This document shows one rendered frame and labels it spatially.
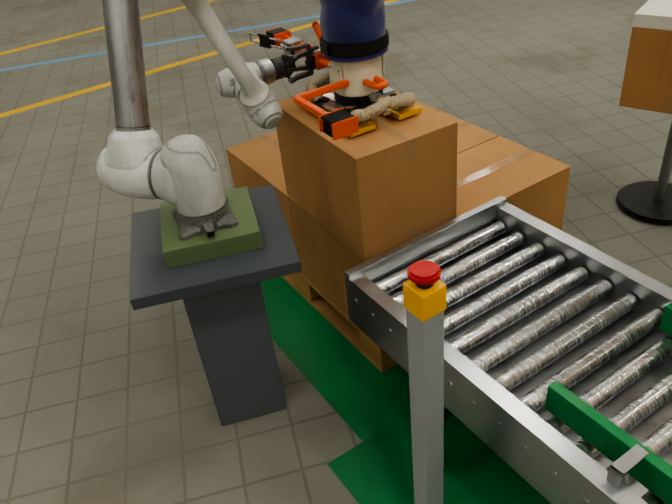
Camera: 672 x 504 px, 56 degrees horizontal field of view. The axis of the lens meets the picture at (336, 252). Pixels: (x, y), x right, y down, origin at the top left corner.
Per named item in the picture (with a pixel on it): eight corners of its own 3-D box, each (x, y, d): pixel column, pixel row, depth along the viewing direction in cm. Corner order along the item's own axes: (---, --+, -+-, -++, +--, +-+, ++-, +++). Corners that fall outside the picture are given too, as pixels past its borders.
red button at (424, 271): (448, 284, 134) (448, 269, 131) (422, 298, 131) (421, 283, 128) (426, 269, 138) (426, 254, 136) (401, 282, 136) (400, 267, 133)
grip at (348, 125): (359, 132, 184) (358, 115, 181) (334, 141, 181) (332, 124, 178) (344, 123, 190) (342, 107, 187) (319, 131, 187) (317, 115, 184)
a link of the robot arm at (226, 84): (250, 77, 232) (267, 100, 226) (211, 89, 226) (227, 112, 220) (250, 53, 223) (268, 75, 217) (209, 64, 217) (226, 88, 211)
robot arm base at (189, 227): (182, 248, 188) (178, 232, 185) (172, 212, 206) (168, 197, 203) (242, 232, 192) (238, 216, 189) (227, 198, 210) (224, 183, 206)
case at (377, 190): (456, 222, 233) (458, 121, 210) (364, 263, 219) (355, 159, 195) (368, 163, 277) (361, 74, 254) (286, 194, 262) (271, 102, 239)
